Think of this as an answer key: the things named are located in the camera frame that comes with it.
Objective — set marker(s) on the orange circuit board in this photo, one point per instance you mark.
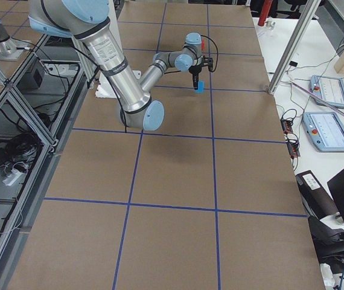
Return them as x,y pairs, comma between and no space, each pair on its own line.
287,126

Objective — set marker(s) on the blue cube block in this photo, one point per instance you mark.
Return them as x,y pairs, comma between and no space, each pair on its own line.
200,87

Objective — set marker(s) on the aluminium frame post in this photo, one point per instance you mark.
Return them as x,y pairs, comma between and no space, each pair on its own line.
298,32

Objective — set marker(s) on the near teach pendant tablet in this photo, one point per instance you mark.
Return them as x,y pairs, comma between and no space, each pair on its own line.
325,131

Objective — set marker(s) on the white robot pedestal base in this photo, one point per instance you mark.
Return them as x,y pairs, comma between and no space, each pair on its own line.
105,89

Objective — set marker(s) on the far teach pendant tablet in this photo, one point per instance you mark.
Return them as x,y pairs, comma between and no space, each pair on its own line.
328,89

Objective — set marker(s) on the teach pendant tablet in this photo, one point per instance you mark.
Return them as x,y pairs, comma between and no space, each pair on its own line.
325,131
328,89

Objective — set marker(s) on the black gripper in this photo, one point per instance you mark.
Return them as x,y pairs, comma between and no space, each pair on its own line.
194,71

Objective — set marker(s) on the white power strip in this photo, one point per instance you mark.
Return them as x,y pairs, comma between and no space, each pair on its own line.
12,177

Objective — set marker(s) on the red fire extinguisher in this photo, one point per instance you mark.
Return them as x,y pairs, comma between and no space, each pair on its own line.
264,12

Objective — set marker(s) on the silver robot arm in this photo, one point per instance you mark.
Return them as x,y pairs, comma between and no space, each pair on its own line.
89,22

